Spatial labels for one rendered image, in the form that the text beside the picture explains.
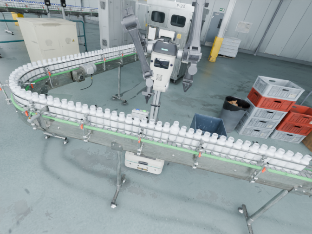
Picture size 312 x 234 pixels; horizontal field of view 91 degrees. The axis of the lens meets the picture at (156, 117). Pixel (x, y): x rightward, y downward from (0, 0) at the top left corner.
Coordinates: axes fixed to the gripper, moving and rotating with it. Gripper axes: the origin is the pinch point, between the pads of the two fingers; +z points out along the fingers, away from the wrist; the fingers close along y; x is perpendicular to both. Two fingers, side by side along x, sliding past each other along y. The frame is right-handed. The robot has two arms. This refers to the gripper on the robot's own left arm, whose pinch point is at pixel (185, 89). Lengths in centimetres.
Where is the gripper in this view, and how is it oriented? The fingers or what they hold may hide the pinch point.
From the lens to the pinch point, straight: 116.1
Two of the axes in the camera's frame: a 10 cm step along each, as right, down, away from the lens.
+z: -1.4, 8.1, 5.8
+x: -9.7, -2.2, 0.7
